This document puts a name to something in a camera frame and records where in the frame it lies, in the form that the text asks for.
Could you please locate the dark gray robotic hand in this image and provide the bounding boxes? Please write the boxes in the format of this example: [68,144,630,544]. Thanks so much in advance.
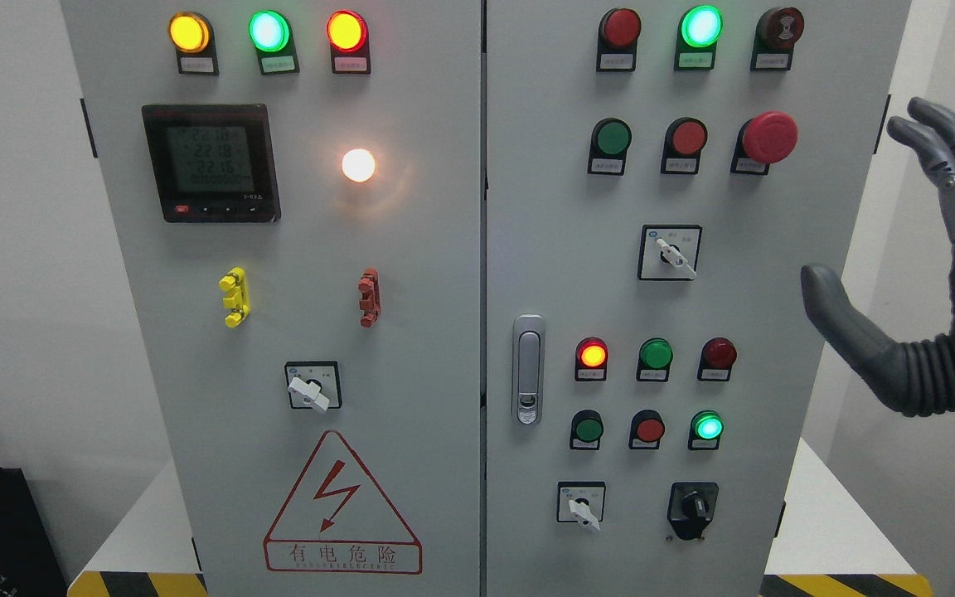
[800,97,955,417]

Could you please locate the gray rotary switch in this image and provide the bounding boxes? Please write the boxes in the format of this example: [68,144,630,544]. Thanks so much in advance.
[556,481,607,532]
[637,224,703,282]

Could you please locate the lit green push button lower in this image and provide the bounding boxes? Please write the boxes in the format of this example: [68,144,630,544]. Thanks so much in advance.
[689,410,724,445]

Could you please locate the red emergency stop button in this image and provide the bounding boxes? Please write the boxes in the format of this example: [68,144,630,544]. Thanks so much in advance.
[740,110,798,165]

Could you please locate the green indicator middle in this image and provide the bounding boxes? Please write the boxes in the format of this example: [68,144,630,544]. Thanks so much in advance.
[639,337,674,370]

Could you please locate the red push button lower row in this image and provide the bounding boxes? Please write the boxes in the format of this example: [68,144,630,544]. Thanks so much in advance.
[629,410,666,449]

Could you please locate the red push button row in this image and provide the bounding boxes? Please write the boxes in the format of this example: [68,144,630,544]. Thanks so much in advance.
[666,117,708,158]
[629,410,666,449]

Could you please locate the red push button upper row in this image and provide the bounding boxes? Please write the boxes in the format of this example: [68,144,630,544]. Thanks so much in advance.
[666,117,708,158]

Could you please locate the lit orange-red indicator middle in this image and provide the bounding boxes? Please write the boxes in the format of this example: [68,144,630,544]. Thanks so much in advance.
[576,337,608,370]

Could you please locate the green push button lower row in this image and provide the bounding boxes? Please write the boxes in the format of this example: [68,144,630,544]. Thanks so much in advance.
[570,410,605,449]

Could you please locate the green push button row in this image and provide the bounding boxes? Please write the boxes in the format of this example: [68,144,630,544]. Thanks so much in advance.
[570,410,605,449]
[592,118,632,158]

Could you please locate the dark red buzzer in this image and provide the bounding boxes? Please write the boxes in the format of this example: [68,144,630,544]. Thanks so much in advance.
[755,7,806,51]

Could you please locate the green push button upper row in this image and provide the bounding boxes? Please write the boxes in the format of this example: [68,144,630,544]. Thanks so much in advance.
[592,118,632,158]

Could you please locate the green lit indicator top right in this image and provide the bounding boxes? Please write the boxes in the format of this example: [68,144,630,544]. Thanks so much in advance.
[680,4,723,49]

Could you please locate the dark red indicator top right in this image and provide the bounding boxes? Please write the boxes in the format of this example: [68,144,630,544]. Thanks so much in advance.
[599,7,642,50]

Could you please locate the gray electrical control cabinet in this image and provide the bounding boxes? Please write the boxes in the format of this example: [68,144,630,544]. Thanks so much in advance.
[61,1,912,596]

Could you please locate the red terminal connector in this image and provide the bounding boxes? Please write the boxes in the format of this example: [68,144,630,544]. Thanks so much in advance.
[357,268,381,328]

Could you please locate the white glowing lamp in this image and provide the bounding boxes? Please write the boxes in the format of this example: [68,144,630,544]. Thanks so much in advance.
[340,148,378,184]

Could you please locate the red electrical hazard warning sticker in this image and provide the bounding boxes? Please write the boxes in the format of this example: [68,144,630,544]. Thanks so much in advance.
[263,430,422,575]

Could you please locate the red-orange indicator light top left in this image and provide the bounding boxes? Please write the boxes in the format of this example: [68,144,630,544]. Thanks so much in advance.
[326,10,368,53]

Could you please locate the yellow terminal connector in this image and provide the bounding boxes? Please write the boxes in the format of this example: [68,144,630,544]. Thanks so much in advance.
[217,267,251,328]

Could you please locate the green indicator light top left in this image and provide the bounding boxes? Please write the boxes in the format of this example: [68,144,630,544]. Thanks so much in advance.
[249,10,291,53]

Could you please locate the black digital power meter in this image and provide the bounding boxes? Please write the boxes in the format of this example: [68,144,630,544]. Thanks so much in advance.
[143,104,281,223]

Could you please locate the yellow indicator light top left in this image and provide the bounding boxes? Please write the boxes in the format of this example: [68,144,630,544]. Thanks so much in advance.
[167,12,212,54]

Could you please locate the black rotary switch bottom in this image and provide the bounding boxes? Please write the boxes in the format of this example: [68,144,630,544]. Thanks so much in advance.
[667,483,719,541]

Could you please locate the gray rotary switch bottom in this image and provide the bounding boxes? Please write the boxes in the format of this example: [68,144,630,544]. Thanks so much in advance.
[556,481,607,532]

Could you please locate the silver cabinet door handle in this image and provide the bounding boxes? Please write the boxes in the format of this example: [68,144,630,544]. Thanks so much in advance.
[511,314,545,425]

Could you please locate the gray rotary switch left door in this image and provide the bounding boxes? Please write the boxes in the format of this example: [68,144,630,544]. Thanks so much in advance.
[284,362,342,413]

